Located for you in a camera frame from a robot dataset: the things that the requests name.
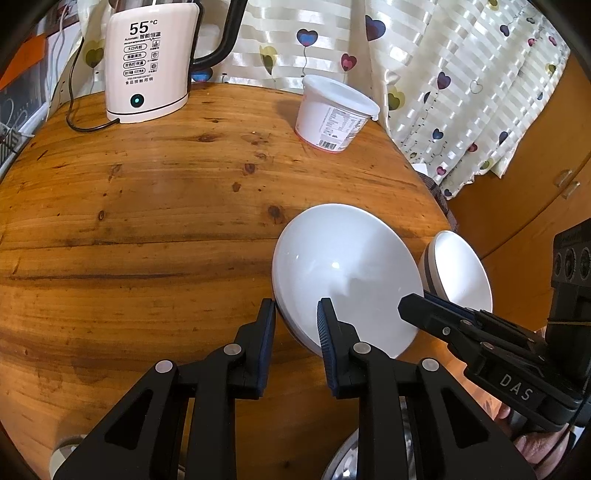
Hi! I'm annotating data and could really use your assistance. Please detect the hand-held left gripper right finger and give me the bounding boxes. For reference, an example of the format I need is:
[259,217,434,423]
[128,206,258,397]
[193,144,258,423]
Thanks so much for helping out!
[316,298,539,480]

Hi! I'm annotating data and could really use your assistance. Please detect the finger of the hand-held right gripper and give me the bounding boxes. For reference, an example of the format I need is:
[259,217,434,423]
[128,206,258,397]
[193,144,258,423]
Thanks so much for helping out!
[422,290,509,326]
[398,294,490,356]

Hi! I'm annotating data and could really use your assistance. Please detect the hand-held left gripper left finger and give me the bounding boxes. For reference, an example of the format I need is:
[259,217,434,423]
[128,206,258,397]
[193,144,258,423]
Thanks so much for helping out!
[53,298,276,480]

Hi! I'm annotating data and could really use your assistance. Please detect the small white blue-striped bowl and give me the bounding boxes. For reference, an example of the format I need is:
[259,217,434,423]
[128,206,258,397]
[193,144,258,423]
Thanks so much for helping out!
[418,230,494,319]

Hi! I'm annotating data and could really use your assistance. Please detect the large white blue-striped bowl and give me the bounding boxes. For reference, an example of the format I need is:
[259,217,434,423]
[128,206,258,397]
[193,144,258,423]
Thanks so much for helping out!
[271,203,426,361]

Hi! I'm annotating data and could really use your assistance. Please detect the person's right hand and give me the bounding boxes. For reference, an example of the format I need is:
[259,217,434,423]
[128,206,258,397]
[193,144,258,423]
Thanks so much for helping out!
[496,404,578,467]

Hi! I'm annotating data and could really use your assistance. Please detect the wooden cabinet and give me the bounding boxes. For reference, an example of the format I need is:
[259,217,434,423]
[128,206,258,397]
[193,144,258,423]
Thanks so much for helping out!
[448,58,591,333]

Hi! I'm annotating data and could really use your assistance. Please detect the white plastic tub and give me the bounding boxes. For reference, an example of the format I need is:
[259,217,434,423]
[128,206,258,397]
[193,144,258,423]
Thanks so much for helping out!
[294,74,380,153]

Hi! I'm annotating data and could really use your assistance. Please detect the heart-print striped curtain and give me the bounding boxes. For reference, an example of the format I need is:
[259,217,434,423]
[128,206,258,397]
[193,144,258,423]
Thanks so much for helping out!
[76,0,573,199]

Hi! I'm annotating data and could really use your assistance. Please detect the cream electric kettle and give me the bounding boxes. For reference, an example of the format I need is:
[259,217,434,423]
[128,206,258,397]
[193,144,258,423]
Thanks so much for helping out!
[105,0,250,124]

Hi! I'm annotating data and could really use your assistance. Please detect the grey zigzag patterned box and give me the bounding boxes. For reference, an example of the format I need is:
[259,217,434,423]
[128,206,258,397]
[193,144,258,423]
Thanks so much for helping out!
[0,122,26,164]

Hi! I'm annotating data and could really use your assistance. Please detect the metal cabinet handle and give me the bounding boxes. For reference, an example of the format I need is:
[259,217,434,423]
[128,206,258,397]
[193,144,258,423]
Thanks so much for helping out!
[553,167,583,200]

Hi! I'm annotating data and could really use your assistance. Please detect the black kettle power cable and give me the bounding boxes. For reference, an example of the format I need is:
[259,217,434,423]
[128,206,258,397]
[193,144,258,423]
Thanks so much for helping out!
[65,37,122,133]

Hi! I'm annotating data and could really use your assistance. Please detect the white wall cable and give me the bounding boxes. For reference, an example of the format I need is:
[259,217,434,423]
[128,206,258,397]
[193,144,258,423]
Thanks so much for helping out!
[56,0,69,90]

